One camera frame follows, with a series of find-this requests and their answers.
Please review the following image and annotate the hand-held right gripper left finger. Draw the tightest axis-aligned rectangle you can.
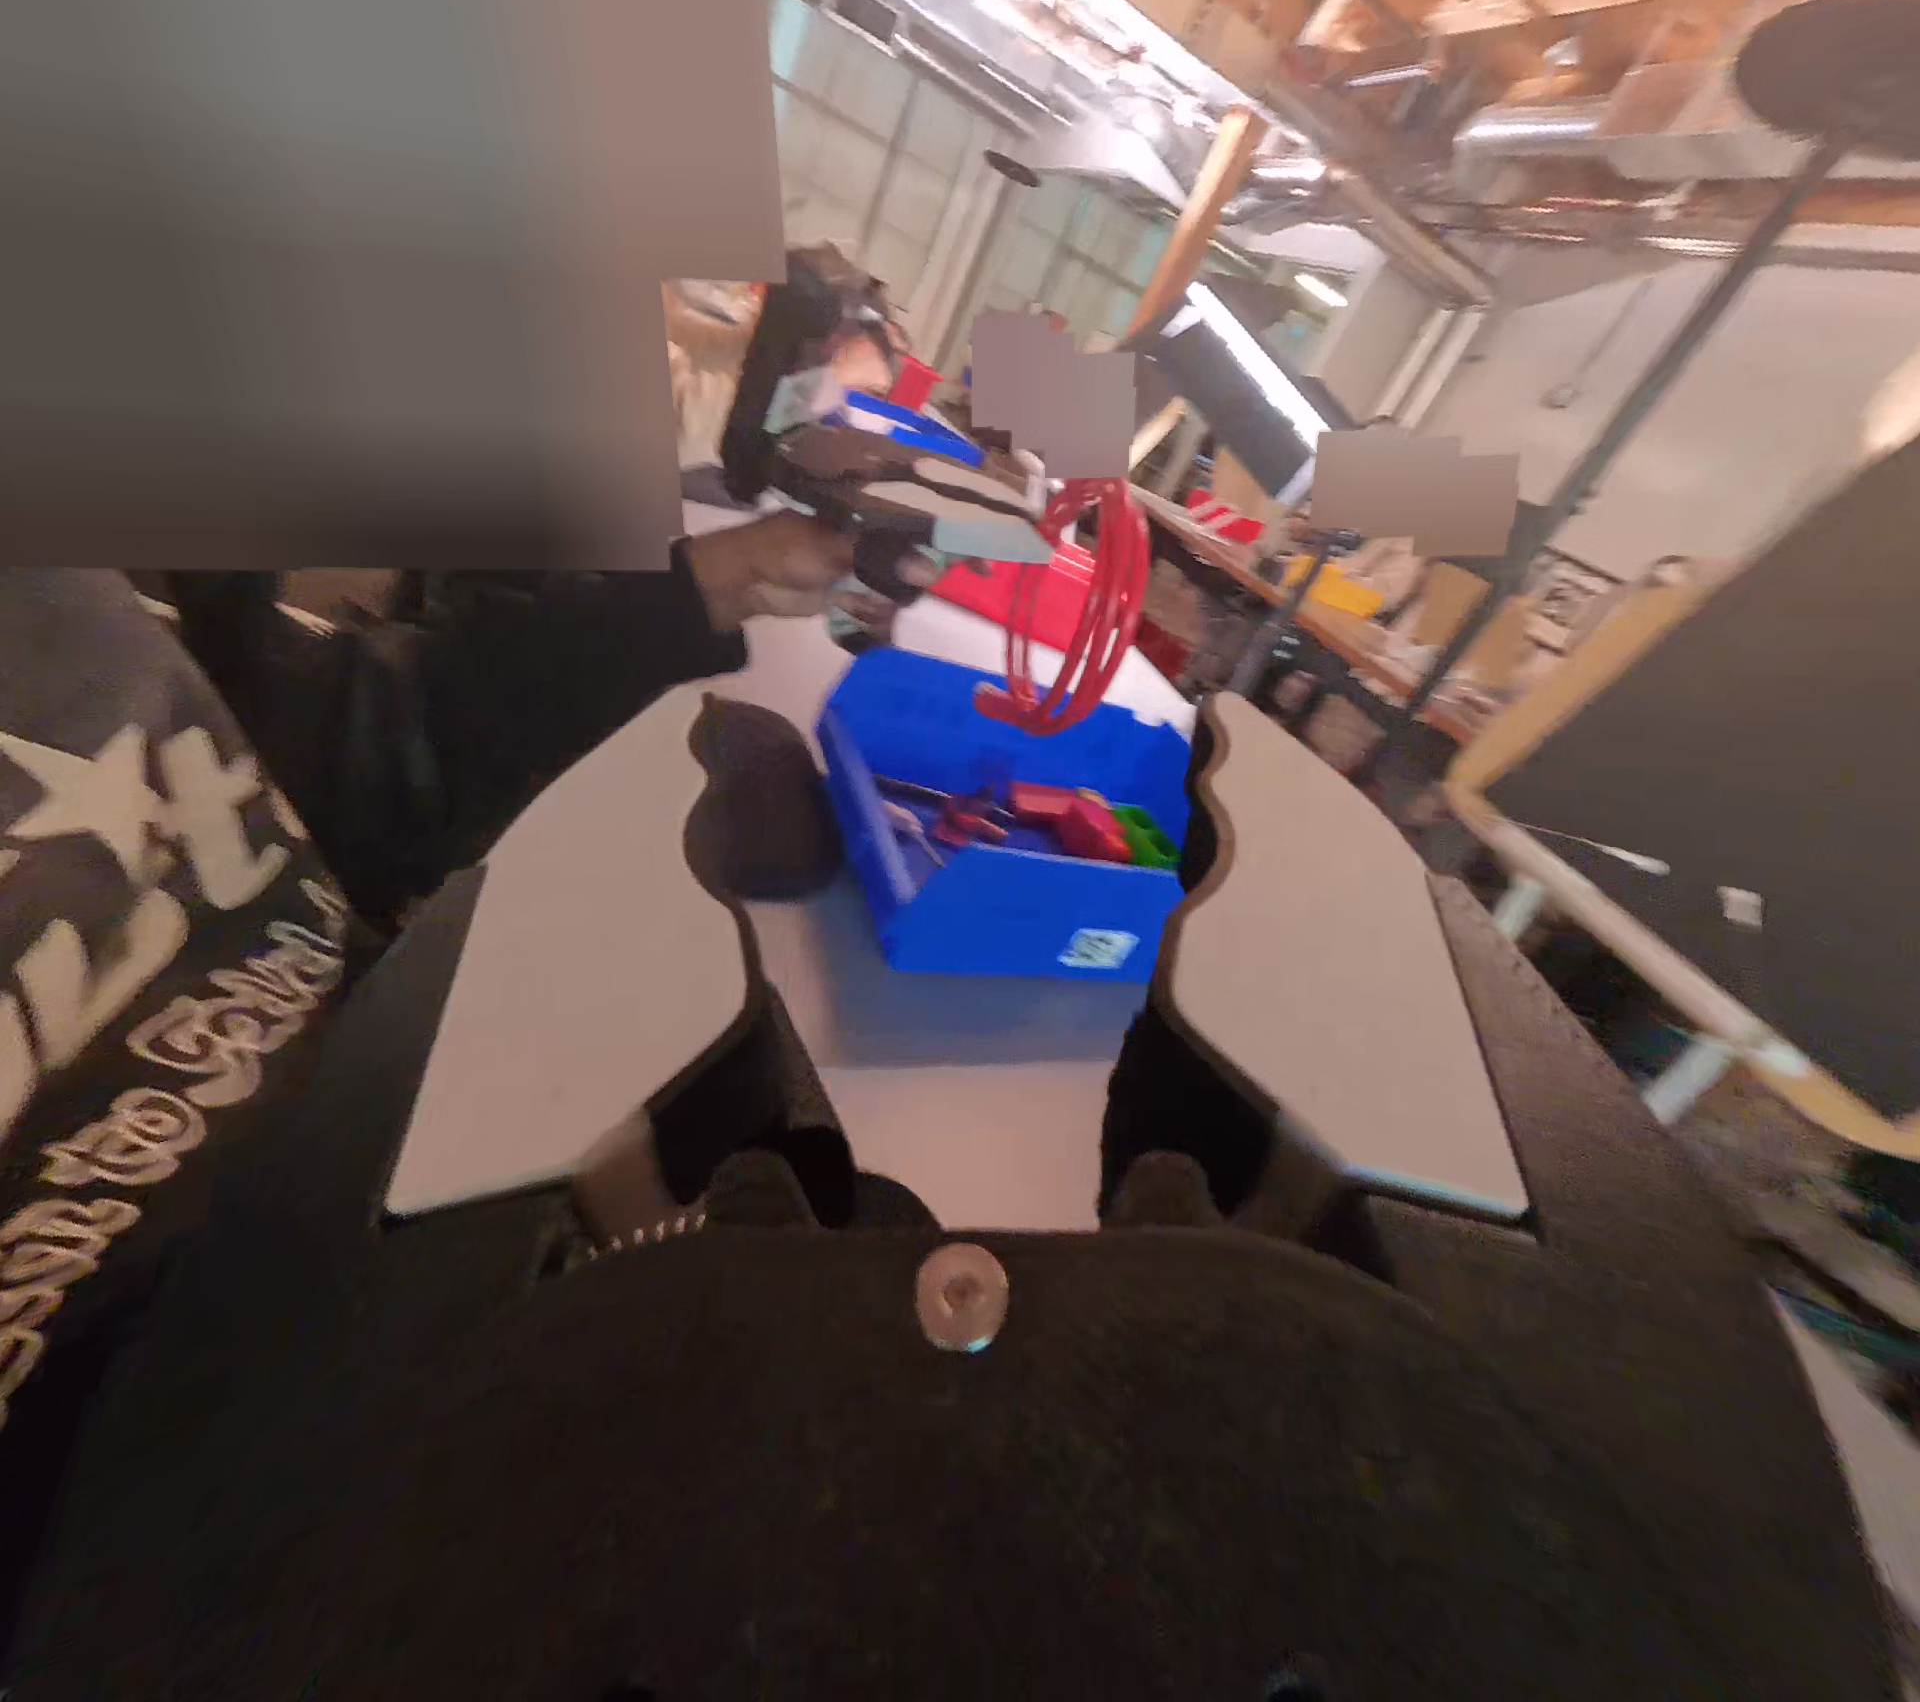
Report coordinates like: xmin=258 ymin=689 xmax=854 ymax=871
xmin=383 ymin=695 xmax=761 ymax=1217

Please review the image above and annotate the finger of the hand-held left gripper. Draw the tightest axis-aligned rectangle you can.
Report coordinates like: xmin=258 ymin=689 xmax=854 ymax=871
xmin=921 ymin=508 xmax=1057 ymax=571

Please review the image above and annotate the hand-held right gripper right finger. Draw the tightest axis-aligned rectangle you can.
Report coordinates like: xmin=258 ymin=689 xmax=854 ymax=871
xmin=1152 ymin=689 xmax=1535 ymax=1232

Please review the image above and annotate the red ring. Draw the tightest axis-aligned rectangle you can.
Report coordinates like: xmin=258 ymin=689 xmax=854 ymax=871
xmin=975 ymin=477 xmax=1155 ymax=733

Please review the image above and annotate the blue bin with tag sticker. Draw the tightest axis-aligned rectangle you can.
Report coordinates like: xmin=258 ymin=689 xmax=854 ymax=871
xmin=815 ymin=651 xmax=1203 ymax=980

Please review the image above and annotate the person's left hand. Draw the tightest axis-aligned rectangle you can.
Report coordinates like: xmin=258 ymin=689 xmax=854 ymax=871
xmin=697 ymin=522 xmax=865 ymax=630

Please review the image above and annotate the red plastic bin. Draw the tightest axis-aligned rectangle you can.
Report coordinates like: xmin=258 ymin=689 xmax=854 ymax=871
xmin=900 ymin=532 xmax=1188 ymax=685

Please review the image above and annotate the small blue plastic bin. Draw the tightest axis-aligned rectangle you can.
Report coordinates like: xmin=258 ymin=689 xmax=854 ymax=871
xmin=841 ymin=389 xmax=976 ymax=458

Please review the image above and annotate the red toy block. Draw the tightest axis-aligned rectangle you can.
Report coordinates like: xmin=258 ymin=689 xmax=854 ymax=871
xmin=1008 ymin=780 xmax=1134 ymax=863

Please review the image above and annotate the studio light panel on stand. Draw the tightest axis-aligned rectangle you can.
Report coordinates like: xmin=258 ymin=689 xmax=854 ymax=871
xmin=1177 ymin=285 xmax=1330 ymax=489

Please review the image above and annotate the black floor lamp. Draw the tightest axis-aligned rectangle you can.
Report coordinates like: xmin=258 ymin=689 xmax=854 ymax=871
xmin=1403 ymin=0 xmax=1920 ymax=715
xmin=938 ymin=149 xmax=1049 ymax=363

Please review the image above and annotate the long wooden workbench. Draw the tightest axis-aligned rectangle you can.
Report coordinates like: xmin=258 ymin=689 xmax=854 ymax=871
xmin=1134 ymin=489 xmax=1480 ymax=743

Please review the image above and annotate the black board on white stand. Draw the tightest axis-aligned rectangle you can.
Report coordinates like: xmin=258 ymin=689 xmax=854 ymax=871
xmin=1440 ymin=429 xmax=1920 ymax=1166

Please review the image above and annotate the black printed shirt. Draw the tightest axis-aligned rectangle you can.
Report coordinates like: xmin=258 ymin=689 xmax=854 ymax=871
xmin=0 ymin=571 xmax=363 ymax=1435

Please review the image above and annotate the wall tag sign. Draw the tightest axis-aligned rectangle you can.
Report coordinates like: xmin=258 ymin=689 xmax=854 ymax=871
xmin=1532 ymin=553 xmax=1607 ymax=655

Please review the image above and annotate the silver air duct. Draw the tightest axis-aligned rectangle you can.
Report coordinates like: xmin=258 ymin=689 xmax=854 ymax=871
xmin=1245 ymin=104 xmax=1652 ymax=303

